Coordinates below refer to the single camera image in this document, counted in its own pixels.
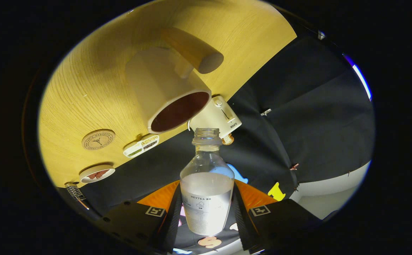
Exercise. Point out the round cork coaster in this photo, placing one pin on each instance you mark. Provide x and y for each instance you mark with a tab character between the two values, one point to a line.
98	139

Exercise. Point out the cream toaster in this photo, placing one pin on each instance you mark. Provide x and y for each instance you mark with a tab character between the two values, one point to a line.
220	117

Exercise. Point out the toast slice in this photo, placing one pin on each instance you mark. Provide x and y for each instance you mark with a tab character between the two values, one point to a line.
228	139

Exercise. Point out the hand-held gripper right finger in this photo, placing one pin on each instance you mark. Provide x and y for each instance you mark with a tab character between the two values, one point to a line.
243	226

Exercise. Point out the white round plate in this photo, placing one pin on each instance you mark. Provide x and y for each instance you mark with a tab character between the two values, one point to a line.
96	174

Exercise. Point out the wooden table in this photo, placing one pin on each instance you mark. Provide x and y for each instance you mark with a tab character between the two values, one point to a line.
85	88

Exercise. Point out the white clip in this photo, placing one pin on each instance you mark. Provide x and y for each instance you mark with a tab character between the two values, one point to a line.
265	112

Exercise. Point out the white divided grain dish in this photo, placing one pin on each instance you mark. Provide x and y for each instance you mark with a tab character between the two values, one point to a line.
140	146

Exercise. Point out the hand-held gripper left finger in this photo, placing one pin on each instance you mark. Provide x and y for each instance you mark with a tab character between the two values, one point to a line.
170	223

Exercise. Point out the clear juice bottle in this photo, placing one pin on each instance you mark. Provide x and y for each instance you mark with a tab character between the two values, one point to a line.
206	198

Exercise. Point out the red meat slice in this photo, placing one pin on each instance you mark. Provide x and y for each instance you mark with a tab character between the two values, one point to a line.
102	173
92	175

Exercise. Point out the pink clip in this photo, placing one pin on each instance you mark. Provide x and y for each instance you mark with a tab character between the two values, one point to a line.
294	166

